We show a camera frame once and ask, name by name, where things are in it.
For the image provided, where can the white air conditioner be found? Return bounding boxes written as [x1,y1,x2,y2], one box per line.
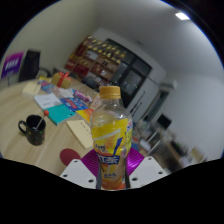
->
[159,79,178,91]

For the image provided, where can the blue and red brochure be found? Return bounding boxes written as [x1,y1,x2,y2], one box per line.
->
[59,96,90,113]

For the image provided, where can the yellow orange paper sheet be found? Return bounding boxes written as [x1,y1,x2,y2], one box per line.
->
[75,107,96,125]

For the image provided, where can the white paper sheet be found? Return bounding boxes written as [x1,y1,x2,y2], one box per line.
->
[55,86,75,100]

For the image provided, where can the colourful printed brochure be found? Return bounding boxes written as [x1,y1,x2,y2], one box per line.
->
[39,79,55,94]

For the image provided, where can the yellow-labelled drink bottle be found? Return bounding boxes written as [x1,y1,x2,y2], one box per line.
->
[89,85,135,191]

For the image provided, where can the beige paper pad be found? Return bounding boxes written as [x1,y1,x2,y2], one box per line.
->
[65,118,95,150]

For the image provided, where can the teal notebook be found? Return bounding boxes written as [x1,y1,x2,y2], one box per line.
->
[43,103,77,127]

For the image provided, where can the wooden shelf unit with trophies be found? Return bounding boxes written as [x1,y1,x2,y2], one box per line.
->
[64,34,130,85]

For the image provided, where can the red-tipped stirring stick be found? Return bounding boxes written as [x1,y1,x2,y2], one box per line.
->
[35,109,50,131]

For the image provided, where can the yellow gift box red ribbon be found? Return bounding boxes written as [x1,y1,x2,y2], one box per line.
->
[50,70,73,90]

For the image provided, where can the black computer monitor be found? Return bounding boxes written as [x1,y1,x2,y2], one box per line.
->
[156,113,173,130]

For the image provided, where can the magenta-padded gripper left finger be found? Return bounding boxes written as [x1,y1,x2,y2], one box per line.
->
[59,148,102,190]

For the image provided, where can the pink snack packet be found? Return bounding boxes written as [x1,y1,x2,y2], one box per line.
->
[72,89,93,103]

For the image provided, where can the white booklet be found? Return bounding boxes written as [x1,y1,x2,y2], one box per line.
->
[33,92,63,111]

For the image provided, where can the ceiling light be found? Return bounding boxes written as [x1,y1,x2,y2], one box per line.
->
[174,11,191,21]

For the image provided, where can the black office chair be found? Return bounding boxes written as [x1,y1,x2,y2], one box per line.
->
[17,49,41,84]

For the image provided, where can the orange carton box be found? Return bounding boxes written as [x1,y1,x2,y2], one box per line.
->
[89,93,103,112]

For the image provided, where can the purple sign board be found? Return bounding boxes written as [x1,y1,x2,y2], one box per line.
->
[0,50,26,80]

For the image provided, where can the flat round red coaster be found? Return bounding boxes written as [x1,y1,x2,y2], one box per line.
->
[59,147,82,167]

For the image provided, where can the black mug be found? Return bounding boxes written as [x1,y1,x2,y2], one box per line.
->
[17,114,47,147]

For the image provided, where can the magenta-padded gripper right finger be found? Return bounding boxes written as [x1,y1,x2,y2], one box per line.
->
[124,147,168,190]

